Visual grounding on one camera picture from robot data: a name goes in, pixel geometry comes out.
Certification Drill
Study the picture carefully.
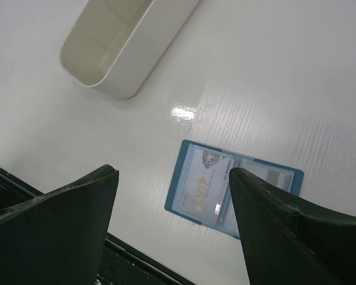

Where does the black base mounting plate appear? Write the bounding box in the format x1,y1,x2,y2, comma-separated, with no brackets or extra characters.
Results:
0,165,188,284

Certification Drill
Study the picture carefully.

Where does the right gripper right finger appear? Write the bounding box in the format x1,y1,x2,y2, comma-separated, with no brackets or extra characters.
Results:
229,168,356,284

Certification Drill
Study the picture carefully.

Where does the blue card holder wallet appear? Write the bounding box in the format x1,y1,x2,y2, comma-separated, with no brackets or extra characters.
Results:
164,140,304,239

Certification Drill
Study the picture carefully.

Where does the white oblong plastic tray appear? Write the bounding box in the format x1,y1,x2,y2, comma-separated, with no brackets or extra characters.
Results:
59,0,198,100

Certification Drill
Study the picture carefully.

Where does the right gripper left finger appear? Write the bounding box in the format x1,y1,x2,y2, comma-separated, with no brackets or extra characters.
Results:
0,165,119,284

